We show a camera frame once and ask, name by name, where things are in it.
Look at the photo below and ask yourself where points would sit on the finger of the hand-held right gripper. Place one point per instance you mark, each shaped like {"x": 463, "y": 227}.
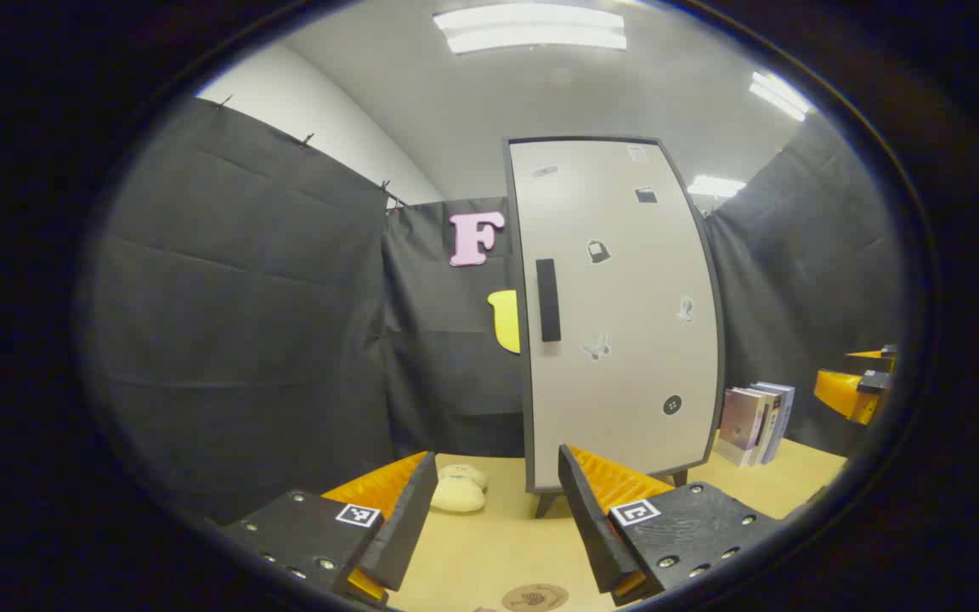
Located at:
{"x": 868, "y": 357}
{"x": 842, "y": 393}

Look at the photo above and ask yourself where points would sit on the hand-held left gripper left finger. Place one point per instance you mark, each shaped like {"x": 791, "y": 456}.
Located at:
{"x": 409, "y": 518}

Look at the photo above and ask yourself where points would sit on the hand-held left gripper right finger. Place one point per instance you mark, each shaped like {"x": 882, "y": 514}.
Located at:
{"x": 587, "y": 518}

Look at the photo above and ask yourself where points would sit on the round brown coaster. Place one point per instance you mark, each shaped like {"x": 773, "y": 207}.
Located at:
{"x": 535, "y": 597}

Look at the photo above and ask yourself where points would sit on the white cabinet door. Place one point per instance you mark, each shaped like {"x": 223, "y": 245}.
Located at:
{"x": 625, "y": 280}

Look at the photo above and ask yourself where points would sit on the cream plush toy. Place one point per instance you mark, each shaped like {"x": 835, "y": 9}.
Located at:
{"x": 457, "y": 495}

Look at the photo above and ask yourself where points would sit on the light blue book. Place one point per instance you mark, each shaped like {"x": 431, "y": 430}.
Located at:
{"x": 785, "y": 416}

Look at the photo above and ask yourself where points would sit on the white book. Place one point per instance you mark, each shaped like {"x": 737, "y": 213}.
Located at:
{"x": 770, "y": 425}

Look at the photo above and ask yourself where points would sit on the pale purple book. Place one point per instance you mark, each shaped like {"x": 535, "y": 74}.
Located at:
{"x": 740, "y": 421}

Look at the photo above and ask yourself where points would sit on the ceiling light panel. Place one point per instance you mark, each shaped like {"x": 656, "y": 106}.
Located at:
{"x": 780, "y": 95}
{"x": 715, "y": 186}
{"x": 532, "y": 28}

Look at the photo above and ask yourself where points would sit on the black backdrop cloth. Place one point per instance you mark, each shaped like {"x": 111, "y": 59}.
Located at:
{"x": 243, "y": 323}

